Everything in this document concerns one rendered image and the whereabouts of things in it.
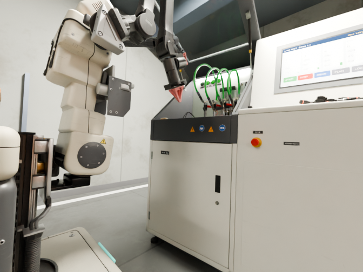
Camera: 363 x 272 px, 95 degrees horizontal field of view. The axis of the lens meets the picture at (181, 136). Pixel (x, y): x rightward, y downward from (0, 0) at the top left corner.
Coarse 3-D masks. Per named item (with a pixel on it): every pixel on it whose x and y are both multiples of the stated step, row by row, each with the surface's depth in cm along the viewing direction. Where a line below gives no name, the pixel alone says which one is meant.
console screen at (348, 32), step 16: (336, 32) 93; (352, 32) 89; (288, 48) 106; (304, 48) 101; (320, 48) 96; (336, 48) 91; (352, 48) 87; (288, 64) 103; (304, 64) 98; (320, 64) 93; (336, 64) 89; (352, 64) 85; (288, 80) 101; (304, 80) 96; (320, 80) 91; (336, 80) 87; (352, 80) 83
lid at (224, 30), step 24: (192, 0) 117; (216, 0) 113; (240, 0) 107; (192, 24) 132; (216, 24) 126; (240, 24) 120; (192, 48) 149; (216, 48) 142; (240, 48) 133; (192, 72) 171; (216, 72) 161
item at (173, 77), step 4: (172, 72) 77; (176, 72) 78; (168, 76) 78; (172, 76) 78; (176, 76) 78; (168, 80) 80; (172, 80) 78; (176, 80) 79; (180, 80) 77; (184, 80) 79; (168, 84) 80; (172, 84) 79; (176, 84) 78
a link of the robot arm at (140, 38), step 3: (132, 15) 62; (132, 18) 62; (135, 18) 63; (135, 27) 63; (135, 33) 65; (138, 33) 64; (135, 36) 66; (138, 36) 66; (141, 36) 65; (135, 39) 68; (138, 39) 68; (141, 39) 67; (144, 39) 66; (135, 42) 69; (138, 42) 68; (141, 42) 70
